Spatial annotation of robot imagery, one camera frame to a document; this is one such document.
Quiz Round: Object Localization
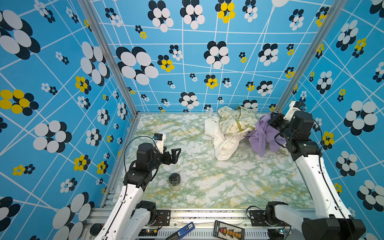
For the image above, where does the purple cloth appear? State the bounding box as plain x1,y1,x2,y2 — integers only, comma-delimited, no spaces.
245,114,286,157

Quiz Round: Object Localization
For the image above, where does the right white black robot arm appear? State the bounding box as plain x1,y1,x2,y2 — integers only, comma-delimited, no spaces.
265,111,366,240

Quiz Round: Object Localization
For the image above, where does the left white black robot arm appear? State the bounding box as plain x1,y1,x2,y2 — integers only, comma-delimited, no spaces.
95,143,182,240

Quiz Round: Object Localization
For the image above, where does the green patterned cream cloth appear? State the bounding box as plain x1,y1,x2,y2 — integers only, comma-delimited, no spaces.
218,106,259,137

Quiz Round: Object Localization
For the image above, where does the plain white cloth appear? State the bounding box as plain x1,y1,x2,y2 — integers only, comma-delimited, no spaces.
204,117,245,161

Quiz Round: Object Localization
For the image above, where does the glass jar black lid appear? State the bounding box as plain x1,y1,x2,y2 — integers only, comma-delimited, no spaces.
169,173,182,191

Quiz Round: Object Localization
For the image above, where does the black screwdriver bit case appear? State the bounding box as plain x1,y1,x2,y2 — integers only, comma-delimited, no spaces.
213,220,245,240

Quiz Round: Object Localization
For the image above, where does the brown jar black lid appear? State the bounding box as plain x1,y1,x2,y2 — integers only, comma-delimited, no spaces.
90,223,104,237

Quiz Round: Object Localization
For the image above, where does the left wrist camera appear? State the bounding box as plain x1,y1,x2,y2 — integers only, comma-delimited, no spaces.
153,134,166,154

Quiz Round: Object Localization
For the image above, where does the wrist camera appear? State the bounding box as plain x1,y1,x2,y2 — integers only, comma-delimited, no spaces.
153,134,166,154
284,101,307,121

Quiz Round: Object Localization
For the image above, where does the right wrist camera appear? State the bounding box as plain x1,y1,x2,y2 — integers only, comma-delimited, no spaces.
284,101,307,121

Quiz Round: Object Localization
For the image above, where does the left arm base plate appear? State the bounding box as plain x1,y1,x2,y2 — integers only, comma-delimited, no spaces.
149,210,171,227

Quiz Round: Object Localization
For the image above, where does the aluminium front rail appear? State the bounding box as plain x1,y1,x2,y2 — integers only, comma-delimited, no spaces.
79,207,343,240

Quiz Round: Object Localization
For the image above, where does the blue handled tool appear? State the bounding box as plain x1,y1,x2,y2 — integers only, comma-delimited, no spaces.
166,222,195,240

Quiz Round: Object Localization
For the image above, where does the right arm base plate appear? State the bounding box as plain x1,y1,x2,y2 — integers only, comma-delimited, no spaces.
247,210,290,229

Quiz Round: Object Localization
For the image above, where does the right aluminium corner post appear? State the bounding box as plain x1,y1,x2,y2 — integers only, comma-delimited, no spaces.
276,0,347,112

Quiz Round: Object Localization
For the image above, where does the aluminium corner post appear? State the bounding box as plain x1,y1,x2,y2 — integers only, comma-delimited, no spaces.
276,0,347,112
79,0,138,118

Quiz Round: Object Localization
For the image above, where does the left aluminium corner post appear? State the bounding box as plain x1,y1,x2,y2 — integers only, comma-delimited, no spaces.
79,0,138,118

